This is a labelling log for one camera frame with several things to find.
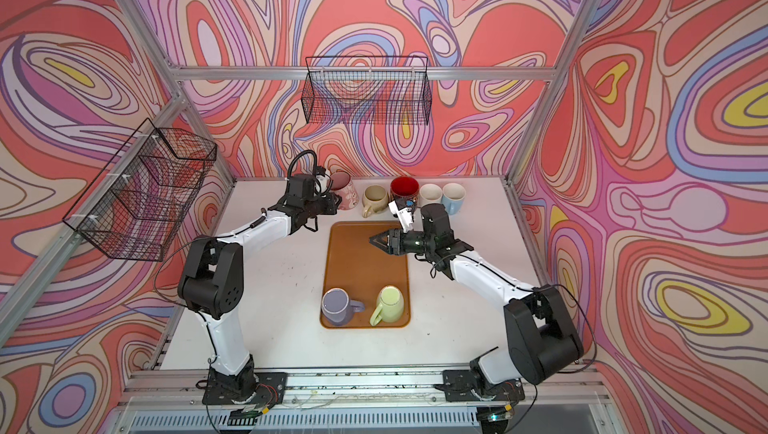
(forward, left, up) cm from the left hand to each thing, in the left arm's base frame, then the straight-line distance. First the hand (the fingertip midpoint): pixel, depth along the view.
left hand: (343, 195), depth 96 cm
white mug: (+7, -30, -7) cm, 32 cm away
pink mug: (+3, 0, +3) cm, 4 cm away
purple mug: (-35, -1, -6) cm, 36 cm away
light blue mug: (+3, -37, -5) cm, 38 cm away
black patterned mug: (+8, -20, -5) cm, 22 cm away
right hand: (-21, -11, +3) cm, 25 cm away
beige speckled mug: (+5, -10, -8) cm, 13 cm away
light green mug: (-35, -15, -5) cm, 39 cm away
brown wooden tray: (-17, -3, -14) cm, 22 cm away
